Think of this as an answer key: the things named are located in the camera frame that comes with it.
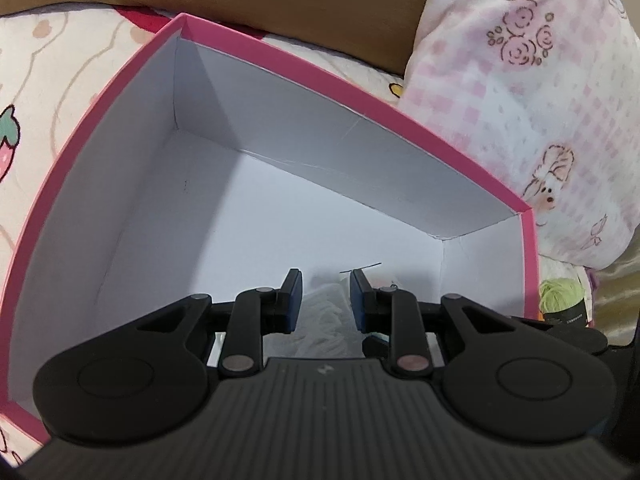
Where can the pink cardboard box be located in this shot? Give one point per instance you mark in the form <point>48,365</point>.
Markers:
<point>300,110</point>

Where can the gold satin cloth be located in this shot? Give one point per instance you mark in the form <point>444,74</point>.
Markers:
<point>617,285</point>

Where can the pink checked pillow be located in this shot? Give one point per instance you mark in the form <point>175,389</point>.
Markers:
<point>525,110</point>

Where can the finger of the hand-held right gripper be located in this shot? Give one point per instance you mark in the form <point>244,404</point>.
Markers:
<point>580,341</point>

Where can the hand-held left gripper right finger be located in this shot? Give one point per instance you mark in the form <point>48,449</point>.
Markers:
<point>357,302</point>

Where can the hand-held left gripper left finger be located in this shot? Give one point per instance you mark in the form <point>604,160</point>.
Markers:
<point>294,305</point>

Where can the clear plastic floss pick box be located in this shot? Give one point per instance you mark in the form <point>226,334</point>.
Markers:
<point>325,320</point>

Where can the green yarn ball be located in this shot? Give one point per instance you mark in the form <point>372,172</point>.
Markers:
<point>562,295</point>

